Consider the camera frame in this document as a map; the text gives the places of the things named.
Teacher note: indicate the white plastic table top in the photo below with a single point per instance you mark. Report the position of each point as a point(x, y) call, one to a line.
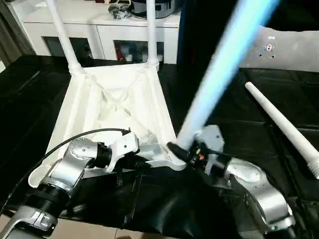
point(114, 99)

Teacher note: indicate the white plastic table leg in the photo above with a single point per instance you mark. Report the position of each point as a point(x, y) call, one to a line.
point(151, 35)
point(284, 127)
point(65, 35)
point(224, 64)

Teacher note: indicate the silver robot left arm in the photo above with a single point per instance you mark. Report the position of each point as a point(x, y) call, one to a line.
point(65, 169)

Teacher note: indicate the black work mat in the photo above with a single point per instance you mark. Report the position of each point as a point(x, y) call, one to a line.
point(199, 209)

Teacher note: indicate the cluster of small bottles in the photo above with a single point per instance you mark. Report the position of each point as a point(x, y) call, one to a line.
point(130, 51)

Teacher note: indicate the black cabinet with yellow label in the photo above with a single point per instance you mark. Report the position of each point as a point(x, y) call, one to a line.
point(204, 30)

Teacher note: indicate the white cushion with badge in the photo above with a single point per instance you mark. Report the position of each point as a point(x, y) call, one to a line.
point(294, 47)

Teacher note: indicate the grey bag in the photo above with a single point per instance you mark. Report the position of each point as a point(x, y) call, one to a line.
point(164, 7)

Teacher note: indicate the white cabinet with glass doors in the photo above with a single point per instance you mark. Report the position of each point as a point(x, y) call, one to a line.
point(79, 25)

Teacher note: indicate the grey brown curtain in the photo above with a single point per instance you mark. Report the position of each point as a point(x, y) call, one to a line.
point(11, 30)

